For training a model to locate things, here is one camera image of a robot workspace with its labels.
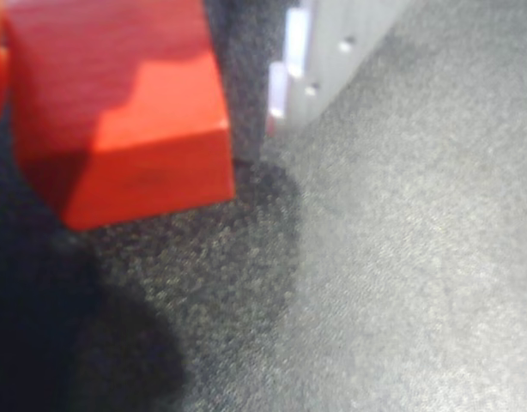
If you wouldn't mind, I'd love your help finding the red cube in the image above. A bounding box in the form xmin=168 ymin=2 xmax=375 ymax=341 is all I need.
xmin=3 ymin=0 xmax=238 ymax=232

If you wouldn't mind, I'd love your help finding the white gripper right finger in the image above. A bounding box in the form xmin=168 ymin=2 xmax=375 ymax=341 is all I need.
xmin=266 ymin=0 xmax=414 ymax=135

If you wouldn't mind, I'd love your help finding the black table mat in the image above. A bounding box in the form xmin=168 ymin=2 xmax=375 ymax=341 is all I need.
xmin=0 ymin=0 xmax=527 ymax=412

